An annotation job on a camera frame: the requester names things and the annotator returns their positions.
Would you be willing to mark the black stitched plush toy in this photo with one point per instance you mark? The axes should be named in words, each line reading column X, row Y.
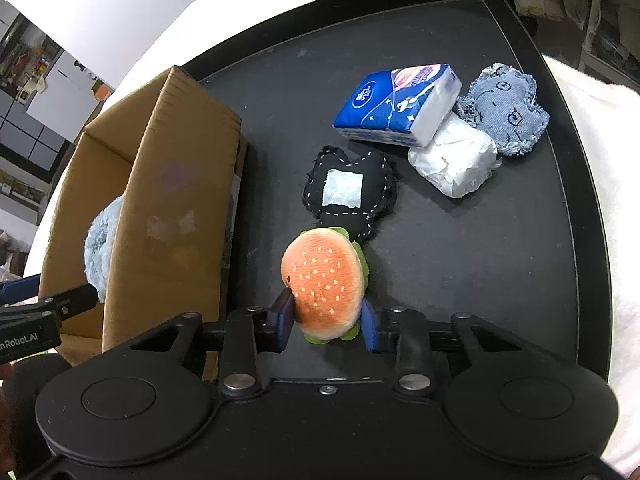
column 375, row 175

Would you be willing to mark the denim plush toy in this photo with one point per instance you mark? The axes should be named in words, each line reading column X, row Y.
column 505, row 105

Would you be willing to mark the blue tissue packet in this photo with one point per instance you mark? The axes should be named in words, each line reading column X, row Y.
column 385, row 105

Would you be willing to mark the brown cardboard box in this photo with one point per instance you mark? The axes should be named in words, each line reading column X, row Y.
column 170, row 160

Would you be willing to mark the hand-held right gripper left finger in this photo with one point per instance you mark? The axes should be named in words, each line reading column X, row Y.
column 282, row 320

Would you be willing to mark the burger plush toy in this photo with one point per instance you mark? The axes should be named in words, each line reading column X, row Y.
column 322, row 280

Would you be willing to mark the black tray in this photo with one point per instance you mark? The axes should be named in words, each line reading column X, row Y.
column 475, row 260

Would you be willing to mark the grey-blue fluffy plush toy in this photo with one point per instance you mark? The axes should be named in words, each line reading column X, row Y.
column 100, row 245

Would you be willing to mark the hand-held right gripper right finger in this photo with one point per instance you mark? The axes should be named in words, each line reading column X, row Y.
column 369, row 325

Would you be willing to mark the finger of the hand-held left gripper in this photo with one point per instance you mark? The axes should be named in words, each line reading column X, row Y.
column 75, row 300
column 17, row 290

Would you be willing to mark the white paper-wrapped bundle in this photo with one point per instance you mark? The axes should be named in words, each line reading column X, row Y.
column 455, row 155

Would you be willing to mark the white cabinet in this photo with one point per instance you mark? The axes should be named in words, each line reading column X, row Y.
column 62, row 90

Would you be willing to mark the cluttered storage shelf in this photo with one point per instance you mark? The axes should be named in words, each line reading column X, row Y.
column 27, row 60

